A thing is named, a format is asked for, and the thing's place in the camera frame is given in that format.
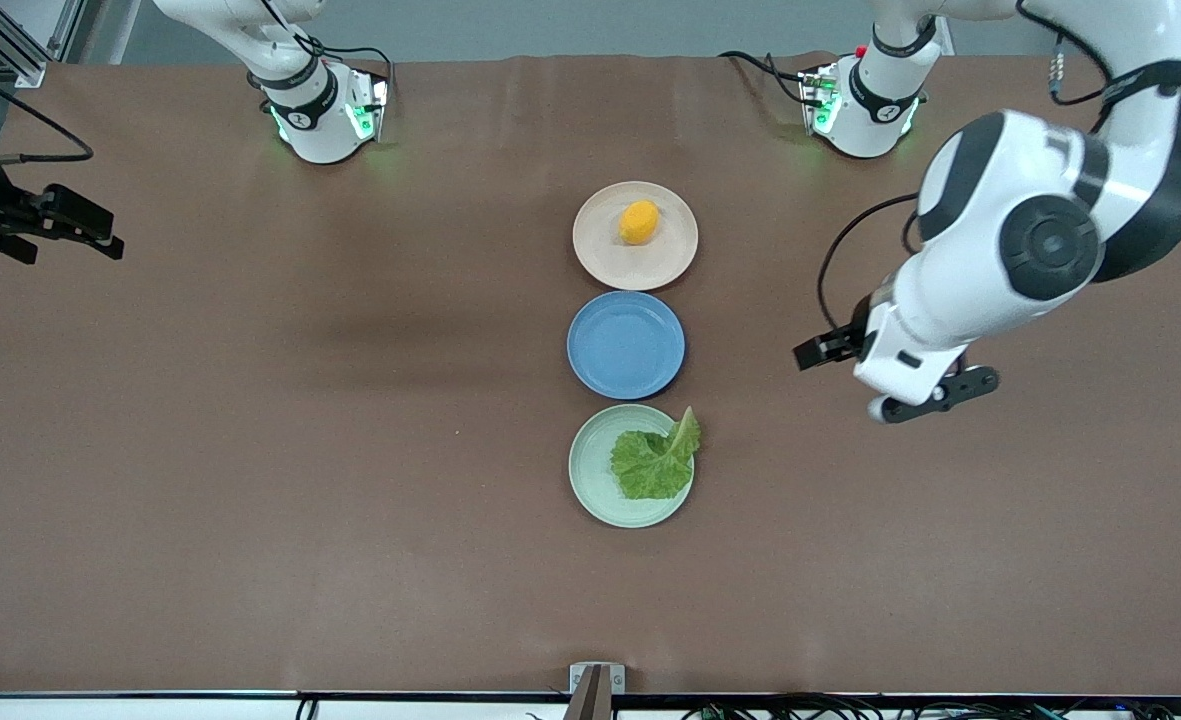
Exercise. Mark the green round plate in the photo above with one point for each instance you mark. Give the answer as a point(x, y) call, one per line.
point(595, 480)

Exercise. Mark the aluminium frame extrusion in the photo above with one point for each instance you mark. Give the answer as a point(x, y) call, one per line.
point(20, 65)

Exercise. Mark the white table edge rail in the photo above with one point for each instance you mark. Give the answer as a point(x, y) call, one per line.
point(150, 710)

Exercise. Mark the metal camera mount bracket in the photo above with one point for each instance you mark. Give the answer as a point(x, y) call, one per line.
point(580, 678)

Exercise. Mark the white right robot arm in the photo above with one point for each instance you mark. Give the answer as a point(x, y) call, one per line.
point(310, 120)

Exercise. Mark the green lettuce leaf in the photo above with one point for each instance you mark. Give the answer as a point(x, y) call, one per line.
point(650, 465)

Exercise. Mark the pink round plate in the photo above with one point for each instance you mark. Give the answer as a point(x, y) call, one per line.
point(610, 260)

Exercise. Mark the blue round plate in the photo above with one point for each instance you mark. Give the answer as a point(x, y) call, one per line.
point(625, 345)

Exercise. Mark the brown table mat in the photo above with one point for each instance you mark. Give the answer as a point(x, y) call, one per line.
point(250, 500)

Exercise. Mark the yellow lemon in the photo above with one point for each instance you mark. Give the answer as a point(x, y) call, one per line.
point(639, 222)

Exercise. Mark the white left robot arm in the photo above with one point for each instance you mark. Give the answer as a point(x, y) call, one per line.
point(990, 170)

